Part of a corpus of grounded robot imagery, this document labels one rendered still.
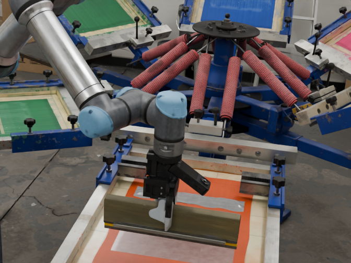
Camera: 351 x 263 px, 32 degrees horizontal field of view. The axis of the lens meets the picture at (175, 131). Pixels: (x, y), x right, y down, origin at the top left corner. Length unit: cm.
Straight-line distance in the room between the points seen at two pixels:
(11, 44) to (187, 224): 72
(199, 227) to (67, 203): 234
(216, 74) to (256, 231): 104
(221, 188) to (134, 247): 47
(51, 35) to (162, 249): 68
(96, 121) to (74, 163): 296
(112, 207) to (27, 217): 215
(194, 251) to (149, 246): 13
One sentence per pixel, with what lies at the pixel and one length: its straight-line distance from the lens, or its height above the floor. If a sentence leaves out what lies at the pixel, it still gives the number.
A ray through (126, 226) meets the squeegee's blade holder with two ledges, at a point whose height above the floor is 108.
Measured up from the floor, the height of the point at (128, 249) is 96.
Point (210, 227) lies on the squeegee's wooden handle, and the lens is 161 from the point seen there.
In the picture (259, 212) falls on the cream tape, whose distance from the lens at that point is 202.
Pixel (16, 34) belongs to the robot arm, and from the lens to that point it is 182.
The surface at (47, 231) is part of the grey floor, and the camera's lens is 363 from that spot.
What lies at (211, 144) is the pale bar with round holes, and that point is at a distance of 226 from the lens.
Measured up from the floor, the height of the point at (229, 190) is 95.
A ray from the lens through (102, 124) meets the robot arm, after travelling 143.
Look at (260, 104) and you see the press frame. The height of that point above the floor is 102.
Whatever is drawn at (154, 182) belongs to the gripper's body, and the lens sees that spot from 155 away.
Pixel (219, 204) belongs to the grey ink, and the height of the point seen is 96.
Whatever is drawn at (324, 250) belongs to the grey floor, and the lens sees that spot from 369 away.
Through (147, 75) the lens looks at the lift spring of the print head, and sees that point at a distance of 274.
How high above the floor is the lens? 195
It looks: 23 degrees down
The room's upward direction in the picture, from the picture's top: 4 degrees clockwise
